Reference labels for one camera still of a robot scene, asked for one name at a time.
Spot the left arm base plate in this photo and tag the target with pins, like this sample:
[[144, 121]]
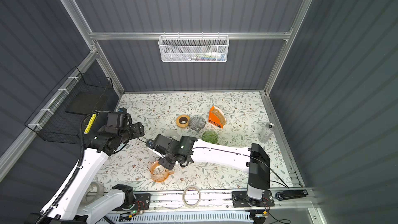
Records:
[[142, 203]]

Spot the grey glass dripper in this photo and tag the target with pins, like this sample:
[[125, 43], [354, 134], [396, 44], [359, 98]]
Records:
[[196, 123]]

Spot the tape roll centre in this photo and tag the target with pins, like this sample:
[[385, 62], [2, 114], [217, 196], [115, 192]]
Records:
[[191, 196]]

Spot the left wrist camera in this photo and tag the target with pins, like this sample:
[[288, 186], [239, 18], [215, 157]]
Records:
[[122, 110]]

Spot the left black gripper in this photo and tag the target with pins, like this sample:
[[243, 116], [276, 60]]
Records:
[[137, 129]]

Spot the green glass dripper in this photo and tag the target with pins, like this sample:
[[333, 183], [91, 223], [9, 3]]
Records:
[[210, 136]]

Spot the orange coffee filter box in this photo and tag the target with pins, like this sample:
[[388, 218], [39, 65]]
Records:
[[216, 117]]

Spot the black wire basket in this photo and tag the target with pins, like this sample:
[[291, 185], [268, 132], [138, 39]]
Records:
[[57, 119]]

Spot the orange glass carafe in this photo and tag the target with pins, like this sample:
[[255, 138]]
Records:
[[159, 173]]

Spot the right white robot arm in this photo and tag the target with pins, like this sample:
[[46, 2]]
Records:
[[252, 160]]

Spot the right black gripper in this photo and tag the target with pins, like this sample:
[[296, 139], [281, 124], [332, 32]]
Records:
[[168, 162]]

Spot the clear plastic bottle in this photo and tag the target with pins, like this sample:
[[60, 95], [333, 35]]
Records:
[[267, 132]]

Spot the white wire basket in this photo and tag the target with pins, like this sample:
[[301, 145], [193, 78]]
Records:
[[202, 48]]

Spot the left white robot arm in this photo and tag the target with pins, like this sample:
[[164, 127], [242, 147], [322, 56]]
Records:
[[64, 207]]

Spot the clear tape roll left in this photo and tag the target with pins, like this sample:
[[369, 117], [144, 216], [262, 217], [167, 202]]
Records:
[[93, 193]]

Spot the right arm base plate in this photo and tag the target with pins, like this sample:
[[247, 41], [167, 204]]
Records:
[[241, 200]]

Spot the white vented cable duct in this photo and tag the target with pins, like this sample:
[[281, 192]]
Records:
[[204, 217]]

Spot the black remote device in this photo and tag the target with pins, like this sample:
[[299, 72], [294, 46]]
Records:
[[290, 194]]

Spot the yellow striped stick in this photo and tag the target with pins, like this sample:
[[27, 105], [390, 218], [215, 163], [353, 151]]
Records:
[[90, 124]]

